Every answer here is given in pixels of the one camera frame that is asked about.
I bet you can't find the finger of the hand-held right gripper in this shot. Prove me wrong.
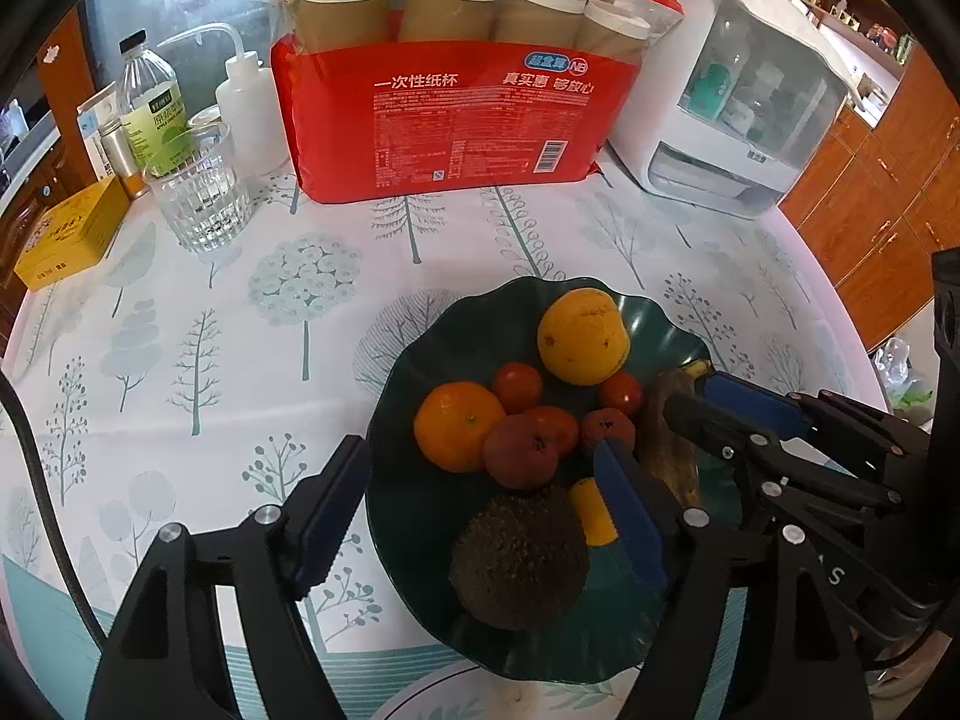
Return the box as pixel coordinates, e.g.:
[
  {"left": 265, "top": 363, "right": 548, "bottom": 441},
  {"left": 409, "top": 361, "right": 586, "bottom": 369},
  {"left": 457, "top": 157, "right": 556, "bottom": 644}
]
[
  {"left": 694, "top": 371, "right": 935, "bottom": 481},
  {"left": 662, "top": 390, "right": 908, "bottom": 515}
]

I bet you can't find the wooden cabinet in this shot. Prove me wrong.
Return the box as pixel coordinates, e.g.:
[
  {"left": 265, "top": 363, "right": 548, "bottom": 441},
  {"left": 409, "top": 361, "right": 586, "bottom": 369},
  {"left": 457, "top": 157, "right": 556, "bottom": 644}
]
[{"left": 776, "top": 97, "right": 960, "bottom": 353}]

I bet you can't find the black cable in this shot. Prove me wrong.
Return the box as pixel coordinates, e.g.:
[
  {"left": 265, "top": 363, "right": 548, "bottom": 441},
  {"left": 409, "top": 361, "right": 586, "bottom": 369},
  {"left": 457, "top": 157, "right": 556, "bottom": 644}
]
[{"left": 0, "top": 373, "right": 106, "bottom": 665}]

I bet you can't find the small dark red apple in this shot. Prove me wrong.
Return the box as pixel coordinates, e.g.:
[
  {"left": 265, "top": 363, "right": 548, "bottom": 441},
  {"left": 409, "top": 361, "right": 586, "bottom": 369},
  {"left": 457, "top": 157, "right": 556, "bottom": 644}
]
[{"left": 482, "top": 414, "right": 560, "bottom": 490}]

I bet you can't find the clear ribbed glass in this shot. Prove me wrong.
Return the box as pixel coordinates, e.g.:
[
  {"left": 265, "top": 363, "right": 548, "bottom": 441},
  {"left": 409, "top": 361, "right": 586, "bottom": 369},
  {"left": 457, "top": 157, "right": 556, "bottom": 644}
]
[{"left": 142, "top": 120, "right": 252, "bottom": 254}]

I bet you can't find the red cherry tomato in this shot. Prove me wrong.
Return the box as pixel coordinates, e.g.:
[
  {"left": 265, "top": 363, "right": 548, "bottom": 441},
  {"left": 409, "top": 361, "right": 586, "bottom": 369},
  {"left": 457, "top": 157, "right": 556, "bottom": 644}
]
[
  {"left": 598, "top": 371, "right": 644, "bottom": 417},
  {"left": 525, "top": 406, "right": 580, "bottom": 455},
  {"left": 491, "top": 362, "right": 543, "bottom": 415},
  {"left": 581, "top": 407, "right": 637, "bottom": 458}
]

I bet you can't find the yellow lemon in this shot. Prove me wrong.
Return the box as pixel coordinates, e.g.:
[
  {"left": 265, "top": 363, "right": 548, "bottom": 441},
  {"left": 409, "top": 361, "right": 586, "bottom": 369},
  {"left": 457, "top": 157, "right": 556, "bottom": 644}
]
[{"left": 538, "top": 289, "right": 631, "bottom": 385}]

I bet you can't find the overripe brown banana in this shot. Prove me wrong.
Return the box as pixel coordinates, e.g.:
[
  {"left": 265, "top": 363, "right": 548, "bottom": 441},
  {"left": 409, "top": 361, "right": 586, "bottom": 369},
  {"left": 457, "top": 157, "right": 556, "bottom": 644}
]
[{"left": 637, "top": 360, "right": 713, "bottom": 511}]

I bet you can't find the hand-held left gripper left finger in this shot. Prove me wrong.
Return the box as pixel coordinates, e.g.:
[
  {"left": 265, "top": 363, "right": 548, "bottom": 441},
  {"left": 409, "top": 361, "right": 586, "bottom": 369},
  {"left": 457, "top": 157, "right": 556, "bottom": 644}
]
[{"left": 82, "top": 433, "right": 374, "bottom": 720}]

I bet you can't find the yellow cardboard box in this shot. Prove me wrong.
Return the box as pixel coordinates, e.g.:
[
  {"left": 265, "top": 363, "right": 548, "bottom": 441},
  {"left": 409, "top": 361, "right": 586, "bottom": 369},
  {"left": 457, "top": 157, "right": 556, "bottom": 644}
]
[{"left": 13, "top": 178, "right": 130, "bottom": 292}]

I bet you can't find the dark green scalloped plate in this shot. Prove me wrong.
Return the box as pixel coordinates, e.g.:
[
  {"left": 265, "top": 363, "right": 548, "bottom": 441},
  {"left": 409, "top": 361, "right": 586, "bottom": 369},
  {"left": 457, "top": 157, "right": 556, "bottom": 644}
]
[{"left": 365, "top": 275, "right": 740, "bottom": 685}]

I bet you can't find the red paper cup package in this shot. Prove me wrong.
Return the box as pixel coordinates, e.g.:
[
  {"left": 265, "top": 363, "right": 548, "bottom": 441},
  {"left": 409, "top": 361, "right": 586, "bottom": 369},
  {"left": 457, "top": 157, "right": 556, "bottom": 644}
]
[{"left": 231, "top": 0, "right": 685, "bottom": 203}]

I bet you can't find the clear bottle green label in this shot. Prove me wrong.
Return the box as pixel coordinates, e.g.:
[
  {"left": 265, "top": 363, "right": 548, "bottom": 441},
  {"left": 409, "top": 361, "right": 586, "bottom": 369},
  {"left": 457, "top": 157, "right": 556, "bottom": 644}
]
[{"left": 116, "top": 30, "right": 188, "bottom": 173}]

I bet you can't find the small white carton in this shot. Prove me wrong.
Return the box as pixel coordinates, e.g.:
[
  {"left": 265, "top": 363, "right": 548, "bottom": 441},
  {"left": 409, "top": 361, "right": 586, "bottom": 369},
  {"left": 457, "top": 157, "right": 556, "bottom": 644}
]
[{"left": 77, "top": 82, "right": 125, "bottom": 185}]

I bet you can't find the white plastic wash bottle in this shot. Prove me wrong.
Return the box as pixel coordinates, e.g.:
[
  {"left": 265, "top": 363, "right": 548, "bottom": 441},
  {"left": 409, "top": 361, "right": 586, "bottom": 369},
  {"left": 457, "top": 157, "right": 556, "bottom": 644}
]
[{"left": 157, "top": 21, "right": 290, "bottom": 177}]

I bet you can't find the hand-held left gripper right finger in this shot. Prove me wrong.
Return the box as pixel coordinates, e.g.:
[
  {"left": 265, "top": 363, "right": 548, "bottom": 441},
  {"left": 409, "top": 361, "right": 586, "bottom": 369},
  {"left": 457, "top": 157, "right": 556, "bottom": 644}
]
[{"left": 592, "top": 437, "right": 863, "bottom": 720}]

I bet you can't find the wooden display shelf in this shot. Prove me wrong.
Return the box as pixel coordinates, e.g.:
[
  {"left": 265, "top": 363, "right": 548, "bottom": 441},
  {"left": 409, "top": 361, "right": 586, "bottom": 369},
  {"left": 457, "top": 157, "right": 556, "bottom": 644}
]
[{"left": 787, "top": 0, "right": 923, "bottom": 76}]

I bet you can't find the white floral plate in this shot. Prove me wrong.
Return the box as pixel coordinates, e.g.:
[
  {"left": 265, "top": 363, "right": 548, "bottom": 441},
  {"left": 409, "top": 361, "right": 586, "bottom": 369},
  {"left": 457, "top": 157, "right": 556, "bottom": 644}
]
[{"left": 375, "top": 660, "right": 653, "bottom": 720}]

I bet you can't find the orange mandarin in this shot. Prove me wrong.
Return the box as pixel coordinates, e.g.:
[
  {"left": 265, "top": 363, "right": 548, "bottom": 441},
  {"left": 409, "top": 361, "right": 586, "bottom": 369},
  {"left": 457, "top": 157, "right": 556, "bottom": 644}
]
[{"left": 414, "top": 382, "right": 507, "bottom": 473}]

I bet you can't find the small yellow-orange kumquat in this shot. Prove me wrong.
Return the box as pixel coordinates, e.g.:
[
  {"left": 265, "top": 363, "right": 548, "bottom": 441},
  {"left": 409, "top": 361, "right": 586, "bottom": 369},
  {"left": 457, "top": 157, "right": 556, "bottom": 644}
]
[{"left": 568, "top": 478, "right": 620, "bottom": 547}]

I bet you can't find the white countertop sterilizer cabinet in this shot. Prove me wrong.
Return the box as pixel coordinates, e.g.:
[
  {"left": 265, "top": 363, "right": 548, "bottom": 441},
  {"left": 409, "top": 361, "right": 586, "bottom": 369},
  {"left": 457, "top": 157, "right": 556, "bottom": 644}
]
[{"left": 606, "top": 0, "right": 852, "bottom": 220}]

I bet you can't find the small metal tin can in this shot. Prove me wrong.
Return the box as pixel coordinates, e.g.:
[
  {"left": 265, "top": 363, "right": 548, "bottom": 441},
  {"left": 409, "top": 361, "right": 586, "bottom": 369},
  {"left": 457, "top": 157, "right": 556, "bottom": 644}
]
[{"left": 99, "top": 120, "right": 147, "bottom": 200}]

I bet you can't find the brown kiwi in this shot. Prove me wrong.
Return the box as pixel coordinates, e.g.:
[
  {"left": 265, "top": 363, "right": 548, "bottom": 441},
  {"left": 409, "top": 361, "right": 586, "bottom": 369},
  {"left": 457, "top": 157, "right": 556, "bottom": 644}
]
[{"left": 448, "top": 485, "right": 590, "bottom": 631}]

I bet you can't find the clear plastic bag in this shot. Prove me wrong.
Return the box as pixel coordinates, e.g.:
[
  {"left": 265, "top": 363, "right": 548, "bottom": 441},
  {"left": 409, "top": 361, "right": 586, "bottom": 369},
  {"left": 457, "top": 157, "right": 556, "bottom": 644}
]
[{"left": 870, "top": 337, "right": 935, "bottom": 421}]

